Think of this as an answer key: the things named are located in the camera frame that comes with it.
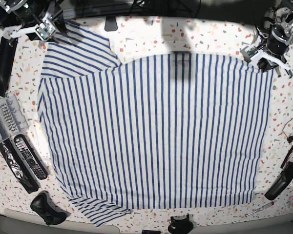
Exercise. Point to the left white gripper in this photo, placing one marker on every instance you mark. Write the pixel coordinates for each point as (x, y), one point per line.
(258, 57)

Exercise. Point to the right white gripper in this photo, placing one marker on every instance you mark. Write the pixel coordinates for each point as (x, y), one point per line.
(42, 29)

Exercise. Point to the blue white striped t-shirt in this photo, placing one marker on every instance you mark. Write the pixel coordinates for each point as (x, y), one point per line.
(178, 130)

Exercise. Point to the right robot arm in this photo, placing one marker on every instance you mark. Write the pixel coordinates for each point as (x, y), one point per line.
(29, 10)

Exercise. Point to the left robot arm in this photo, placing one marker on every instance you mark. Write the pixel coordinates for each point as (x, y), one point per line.
(273, 39)

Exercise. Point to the black tube cover left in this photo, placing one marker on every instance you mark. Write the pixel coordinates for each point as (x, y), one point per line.
(7, 54)

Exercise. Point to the black stand foot top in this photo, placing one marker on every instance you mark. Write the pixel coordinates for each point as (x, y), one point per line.
(111, 24)

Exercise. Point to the clear plastic bit case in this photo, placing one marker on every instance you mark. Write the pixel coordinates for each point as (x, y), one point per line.
(12, 119)

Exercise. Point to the black TV remote control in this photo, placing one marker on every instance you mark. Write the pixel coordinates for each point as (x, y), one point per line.
(30, 157)

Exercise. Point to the red-tipped screwdriver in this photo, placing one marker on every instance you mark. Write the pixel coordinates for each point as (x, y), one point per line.
(260, 208)

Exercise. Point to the black foil-wrapped bar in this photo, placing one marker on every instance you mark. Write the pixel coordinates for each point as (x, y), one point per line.
(17, 167)

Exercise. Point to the black game controller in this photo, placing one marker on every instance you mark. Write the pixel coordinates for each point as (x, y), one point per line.
(50, 216)

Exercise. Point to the black handle grip right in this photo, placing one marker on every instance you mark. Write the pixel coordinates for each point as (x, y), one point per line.
(281, 182)

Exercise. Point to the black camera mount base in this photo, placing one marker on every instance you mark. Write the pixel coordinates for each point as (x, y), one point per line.
(180, 225)

